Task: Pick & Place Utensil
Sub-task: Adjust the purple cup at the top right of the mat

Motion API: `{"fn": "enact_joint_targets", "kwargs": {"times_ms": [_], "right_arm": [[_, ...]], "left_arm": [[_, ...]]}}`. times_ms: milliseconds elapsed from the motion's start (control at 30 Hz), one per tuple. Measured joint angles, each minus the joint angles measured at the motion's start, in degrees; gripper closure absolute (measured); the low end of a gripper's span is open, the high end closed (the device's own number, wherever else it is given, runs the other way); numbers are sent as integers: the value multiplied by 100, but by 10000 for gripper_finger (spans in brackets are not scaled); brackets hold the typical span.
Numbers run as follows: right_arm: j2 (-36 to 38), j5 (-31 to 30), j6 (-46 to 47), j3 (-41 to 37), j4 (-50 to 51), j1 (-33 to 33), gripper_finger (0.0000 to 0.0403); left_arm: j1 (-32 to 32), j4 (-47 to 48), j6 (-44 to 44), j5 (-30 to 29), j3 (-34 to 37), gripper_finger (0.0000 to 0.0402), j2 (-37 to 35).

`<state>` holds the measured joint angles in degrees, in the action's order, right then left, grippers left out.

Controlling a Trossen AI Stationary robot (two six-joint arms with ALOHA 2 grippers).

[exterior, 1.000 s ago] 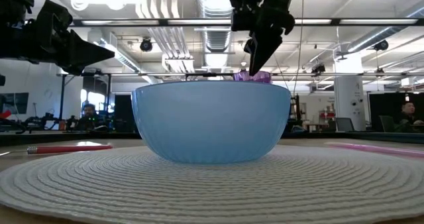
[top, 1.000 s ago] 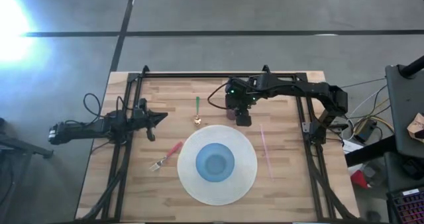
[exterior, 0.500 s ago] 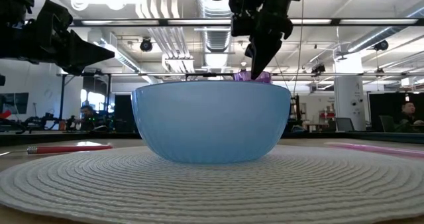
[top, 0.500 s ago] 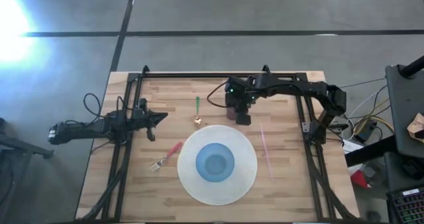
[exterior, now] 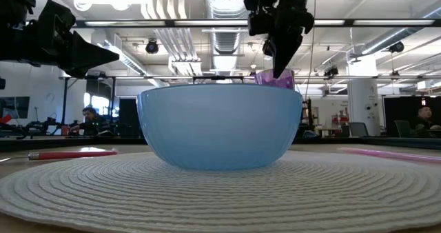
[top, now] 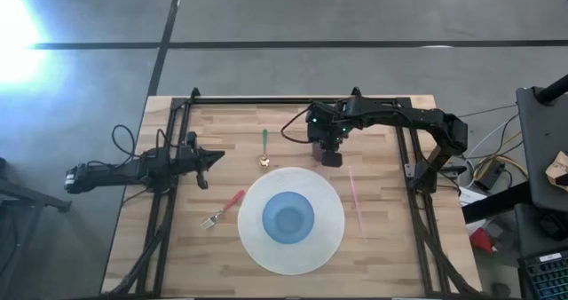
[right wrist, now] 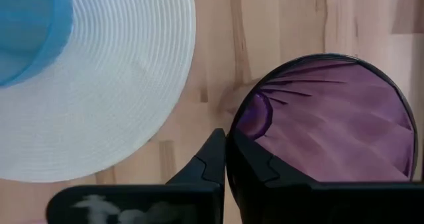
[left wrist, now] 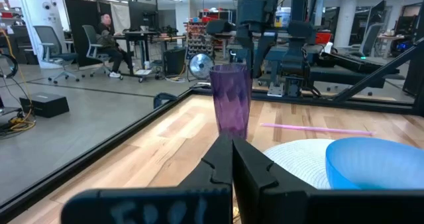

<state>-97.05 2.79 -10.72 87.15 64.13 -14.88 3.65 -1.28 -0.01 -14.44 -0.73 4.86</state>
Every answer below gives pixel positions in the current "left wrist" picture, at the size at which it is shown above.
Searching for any black aluminium table frame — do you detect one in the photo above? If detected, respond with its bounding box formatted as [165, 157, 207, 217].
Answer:
[0, 36, 424, 224]

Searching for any white round woven placemat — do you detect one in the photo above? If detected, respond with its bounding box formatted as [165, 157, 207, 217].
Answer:
[263, 139, 335, 190]

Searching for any black partition panel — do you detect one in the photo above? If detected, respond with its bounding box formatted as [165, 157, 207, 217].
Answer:
[63, 0, 115, 68]

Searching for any pink drinking straw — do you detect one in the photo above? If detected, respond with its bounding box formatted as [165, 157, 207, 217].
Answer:
[260, 122, 375, 137]

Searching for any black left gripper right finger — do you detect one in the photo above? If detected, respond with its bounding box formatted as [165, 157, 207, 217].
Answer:
[232, 137, 424, 224]

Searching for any grey mesh office chair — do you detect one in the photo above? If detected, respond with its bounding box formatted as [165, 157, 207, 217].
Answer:
[359, 22, 385, 58]

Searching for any red storage bin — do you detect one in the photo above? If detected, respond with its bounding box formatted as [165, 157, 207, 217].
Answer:
[314, 31, 333, 45]

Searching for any person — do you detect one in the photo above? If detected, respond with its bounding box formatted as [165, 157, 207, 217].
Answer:
[95, 13, 133, 79]

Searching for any yellow cable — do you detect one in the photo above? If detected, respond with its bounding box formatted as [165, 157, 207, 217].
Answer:
[0, 28, 36, 132]

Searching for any black computer tower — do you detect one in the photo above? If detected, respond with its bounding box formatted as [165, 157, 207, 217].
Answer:
[162, 47, 187, 78]

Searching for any round metal floor fan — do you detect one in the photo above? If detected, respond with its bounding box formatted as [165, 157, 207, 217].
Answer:
[187, 52, 215, 81]

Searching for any black computer monitor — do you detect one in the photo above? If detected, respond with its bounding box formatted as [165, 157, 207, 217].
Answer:
[128, 0, 159, 32]

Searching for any purple faceted plastic cup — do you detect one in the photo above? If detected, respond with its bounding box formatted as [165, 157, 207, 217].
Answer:
[209, 63, 252, 141]

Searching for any small parts drawer rack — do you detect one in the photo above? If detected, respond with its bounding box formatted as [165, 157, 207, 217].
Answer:
[185, 21, 215, 60]

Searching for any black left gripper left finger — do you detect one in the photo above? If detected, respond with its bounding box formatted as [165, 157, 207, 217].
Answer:
[60, 135, 233, 224]

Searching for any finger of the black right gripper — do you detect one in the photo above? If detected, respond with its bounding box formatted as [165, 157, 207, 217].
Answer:
[235, 31, 254, 68]
[253, 31, 278, 80]

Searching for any black frame corner clamp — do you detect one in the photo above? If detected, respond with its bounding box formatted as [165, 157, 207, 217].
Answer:
[153, 92, 180, 109]

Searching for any black office desk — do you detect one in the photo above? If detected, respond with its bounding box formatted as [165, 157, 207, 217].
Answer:
[112, 30, 186, 83]

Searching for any black box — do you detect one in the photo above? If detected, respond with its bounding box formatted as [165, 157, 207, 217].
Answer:
[19, 91, 70, 119]

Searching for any light blue plastic bowl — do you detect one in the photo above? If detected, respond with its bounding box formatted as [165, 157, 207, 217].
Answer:
[325, 137, 424, 191]

